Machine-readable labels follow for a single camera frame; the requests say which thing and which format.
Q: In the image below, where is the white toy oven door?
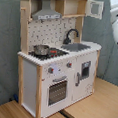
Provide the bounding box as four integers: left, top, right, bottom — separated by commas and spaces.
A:
40, 73, 73, 118

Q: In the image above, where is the white toy microwave door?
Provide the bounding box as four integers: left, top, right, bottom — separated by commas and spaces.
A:
86, 0, 103, 19

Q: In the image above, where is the white wooden toy kitchen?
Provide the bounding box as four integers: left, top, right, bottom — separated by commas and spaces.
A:
18, 0, 101, 118

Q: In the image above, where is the black toy stovetop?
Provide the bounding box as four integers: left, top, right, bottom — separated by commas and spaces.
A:
30, 48, 66, 61

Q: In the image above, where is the red right stove knob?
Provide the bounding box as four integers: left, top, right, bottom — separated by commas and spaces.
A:
65, 61, 73, 69

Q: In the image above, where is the red stove knob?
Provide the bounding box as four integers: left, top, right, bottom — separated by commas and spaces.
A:
65, 61, 73, 69
48, 67, 54, 74

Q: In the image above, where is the red left stove knob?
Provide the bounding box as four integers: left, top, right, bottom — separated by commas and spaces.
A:
48, 67, 54, 74

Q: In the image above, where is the grey toy sink basin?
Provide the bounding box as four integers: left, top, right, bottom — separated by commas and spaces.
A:
62, 43, 90, 52

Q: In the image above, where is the black toy faucet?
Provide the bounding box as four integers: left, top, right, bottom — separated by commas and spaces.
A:
63, 27, 80, 46

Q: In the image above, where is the silver toy cooking pot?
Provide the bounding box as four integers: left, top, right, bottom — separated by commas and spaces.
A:
34, 45, 50, 55

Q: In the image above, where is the white cabinet door with dispenser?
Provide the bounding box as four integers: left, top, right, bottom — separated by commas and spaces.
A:
73, 51, 97, 102

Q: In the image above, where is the grey toy range hood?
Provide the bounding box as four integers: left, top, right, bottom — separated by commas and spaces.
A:
32, 0, 62, 21

